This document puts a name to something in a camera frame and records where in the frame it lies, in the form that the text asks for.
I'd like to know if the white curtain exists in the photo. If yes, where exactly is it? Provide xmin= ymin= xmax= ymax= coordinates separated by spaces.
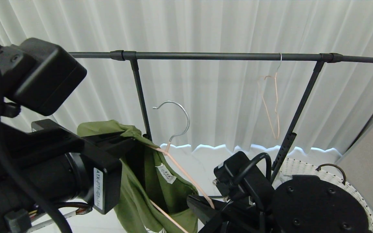
xmin=0 ymin=0 xmax=373 ymax=154

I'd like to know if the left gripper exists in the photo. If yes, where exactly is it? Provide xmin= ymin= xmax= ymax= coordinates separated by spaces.
xmin=15 ymin=119 xmax=122 ymax=215

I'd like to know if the pink clothes hanger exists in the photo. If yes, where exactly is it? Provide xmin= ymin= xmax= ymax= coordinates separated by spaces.
xmin=148 ymin=100 xmax=215 ymax=233
xmin=258 ymin=53 xmax=282 ymax=140

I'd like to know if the green printed t-shirt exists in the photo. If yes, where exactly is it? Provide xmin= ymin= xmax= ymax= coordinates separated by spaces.
xmin=77 ymin=120 xmax=200 ymax=233

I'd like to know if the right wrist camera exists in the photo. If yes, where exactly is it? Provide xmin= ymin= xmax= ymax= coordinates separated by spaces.
xmin=214 ymin=151 xmax=274 ymax=211

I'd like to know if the white laundry basket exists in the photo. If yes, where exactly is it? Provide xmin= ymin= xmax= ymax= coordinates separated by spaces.
xmin=279 ymin=159 xmax=373 ymax=233

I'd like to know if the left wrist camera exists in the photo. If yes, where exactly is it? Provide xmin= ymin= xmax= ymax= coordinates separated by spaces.
xmin=0 ymin=37 xmax=87 ymax=116

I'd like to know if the black clothes rack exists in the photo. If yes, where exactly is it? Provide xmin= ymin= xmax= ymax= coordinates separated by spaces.
xmin=68 ymin=50 xmax=373 ymax=198

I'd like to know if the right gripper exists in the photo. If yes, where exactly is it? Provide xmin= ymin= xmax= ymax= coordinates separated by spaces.
xmin=199 ymin=201 xmax=273 ymax=233

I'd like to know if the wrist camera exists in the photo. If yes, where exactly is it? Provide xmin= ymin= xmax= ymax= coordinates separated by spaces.
xmin=0 ymin=37 xmax=87 ymax=116
xmin=214 ymin=151 xmax=274 ymax=211

